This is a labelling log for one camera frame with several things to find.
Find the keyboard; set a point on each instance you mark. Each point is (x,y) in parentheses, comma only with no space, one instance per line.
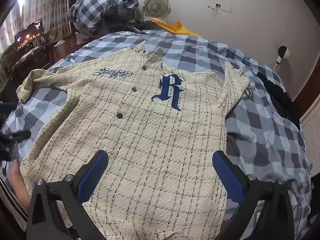
(31,53)

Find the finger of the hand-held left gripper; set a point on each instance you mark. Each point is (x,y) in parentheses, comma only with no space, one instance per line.
(6,108)
(20,135)

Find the brown wooden door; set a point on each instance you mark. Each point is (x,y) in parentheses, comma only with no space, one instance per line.
(306,102)

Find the dark grey cloth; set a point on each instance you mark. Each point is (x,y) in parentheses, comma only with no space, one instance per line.
(142,27)

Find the white louvered closet door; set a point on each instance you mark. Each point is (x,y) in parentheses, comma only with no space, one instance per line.
(312,135)

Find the cream box fan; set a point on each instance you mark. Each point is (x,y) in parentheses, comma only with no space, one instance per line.
(155,6)

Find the yellow cloth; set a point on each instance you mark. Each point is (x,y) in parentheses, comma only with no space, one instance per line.
(175,27)

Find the person's left forearm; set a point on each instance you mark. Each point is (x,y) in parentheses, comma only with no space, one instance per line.
(18,182)

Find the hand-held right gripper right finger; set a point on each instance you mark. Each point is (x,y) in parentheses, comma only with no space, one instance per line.
(227,177)

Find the black cloth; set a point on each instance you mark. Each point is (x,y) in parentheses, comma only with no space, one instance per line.
(282,97)

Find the wooden desk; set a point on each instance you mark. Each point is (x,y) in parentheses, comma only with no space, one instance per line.
(62,52)

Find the computer monitor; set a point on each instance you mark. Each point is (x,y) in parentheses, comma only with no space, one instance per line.
(28,33)

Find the patterned curtain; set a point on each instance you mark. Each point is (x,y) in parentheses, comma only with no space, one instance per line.
(50,5)

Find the white computer mouse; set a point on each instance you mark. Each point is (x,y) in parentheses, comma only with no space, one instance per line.
(60,43)

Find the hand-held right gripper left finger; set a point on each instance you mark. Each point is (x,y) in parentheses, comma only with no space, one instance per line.
(91,177)

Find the pile of checkered bedding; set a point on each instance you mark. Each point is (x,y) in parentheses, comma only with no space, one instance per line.
(100,5)

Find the blue grey checkered blanket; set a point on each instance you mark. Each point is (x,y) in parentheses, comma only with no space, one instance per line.
(262,142)

